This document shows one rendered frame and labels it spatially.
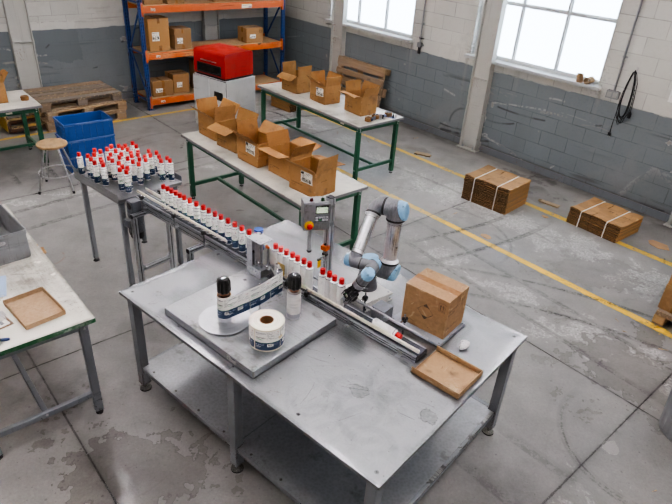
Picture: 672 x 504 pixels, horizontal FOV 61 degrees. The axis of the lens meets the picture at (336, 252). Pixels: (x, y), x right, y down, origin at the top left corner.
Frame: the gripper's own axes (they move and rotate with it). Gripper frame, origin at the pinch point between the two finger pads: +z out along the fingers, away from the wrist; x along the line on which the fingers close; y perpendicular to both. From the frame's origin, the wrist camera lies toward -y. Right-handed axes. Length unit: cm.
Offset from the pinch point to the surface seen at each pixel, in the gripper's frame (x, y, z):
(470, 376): 80, -7, -34
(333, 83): -288, -356, 151
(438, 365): 64, -2, -25
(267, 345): -2, 62, 3
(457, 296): 41, -30, -45
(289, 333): -2.7, 42.1, 7.9
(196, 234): -119, 6, 78
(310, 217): -51, -2, -22
